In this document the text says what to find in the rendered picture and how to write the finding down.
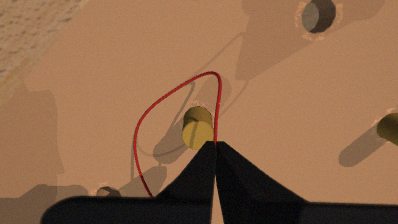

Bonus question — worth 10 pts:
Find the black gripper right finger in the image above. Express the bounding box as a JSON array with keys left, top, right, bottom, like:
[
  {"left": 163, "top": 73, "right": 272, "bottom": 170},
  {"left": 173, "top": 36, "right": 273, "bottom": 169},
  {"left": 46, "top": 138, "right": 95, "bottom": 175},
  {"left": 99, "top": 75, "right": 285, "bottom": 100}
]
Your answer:
[{"left": 216, "top": 141, "right": 398, "bottom": 224}]

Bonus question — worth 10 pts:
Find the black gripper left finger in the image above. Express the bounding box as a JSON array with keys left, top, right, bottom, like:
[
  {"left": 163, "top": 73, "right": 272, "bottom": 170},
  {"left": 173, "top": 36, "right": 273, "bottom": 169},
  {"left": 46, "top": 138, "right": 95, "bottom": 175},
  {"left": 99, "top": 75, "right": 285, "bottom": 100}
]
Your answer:
[{"left": 40, "top": 141, "right": 217, "bottom": 224}]

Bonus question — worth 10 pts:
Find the red rubber band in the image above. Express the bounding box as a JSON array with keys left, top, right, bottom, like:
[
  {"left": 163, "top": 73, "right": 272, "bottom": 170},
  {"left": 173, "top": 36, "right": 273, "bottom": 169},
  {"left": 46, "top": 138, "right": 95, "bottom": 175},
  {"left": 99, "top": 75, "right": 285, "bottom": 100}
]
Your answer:
[{"left": 134, "top": 71, "right": 222, "bottom": 197}]

